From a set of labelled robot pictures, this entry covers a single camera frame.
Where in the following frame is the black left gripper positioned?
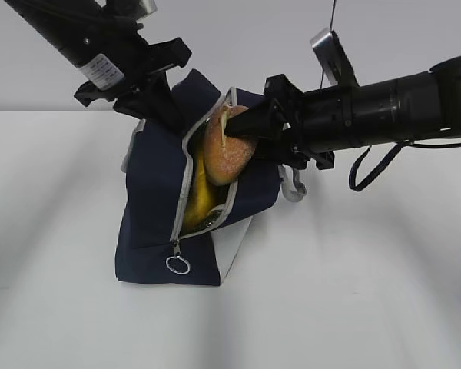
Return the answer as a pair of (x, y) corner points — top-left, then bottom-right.
(74, 28), (191, 133)

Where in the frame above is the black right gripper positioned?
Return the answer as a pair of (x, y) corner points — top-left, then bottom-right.
(224, 74), (335, 170)

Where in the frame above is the brown bread roll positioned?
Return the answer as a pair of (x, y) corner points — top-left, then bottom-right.
(204, 105), (257, 186)

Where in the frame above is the yellow banana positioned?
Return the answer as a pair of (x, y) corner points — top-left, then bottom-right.
(181, 143), (230, 235)

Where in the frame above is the navy blue lunch bag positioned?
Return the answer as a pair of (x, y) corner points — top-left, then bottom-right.
(114, 70), (306, 286)

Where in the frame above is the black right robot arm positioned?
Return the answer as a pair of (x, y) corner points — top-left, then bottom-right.
(224, 56), (461, 170)

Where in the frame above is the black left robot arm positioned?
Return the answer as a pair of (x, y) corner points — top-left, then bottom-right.
(8, 0), (191, 133)

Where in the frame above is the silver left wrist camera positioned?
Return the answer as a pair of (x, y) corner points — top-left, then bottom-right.
(102, 0), (158, 21)

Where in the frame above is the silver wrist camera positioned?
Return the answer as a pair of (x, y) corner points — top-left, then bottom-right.
(310, 28), (359, 87)
(102, 0), (158, 21)

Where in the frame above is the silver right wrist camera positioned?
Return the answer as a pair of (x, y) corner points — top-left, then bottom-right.
(310, 28), (359, 87)

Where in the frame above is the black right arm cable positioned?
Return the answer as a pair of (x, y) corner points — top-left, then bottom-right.
(348, 138), (461, 192)

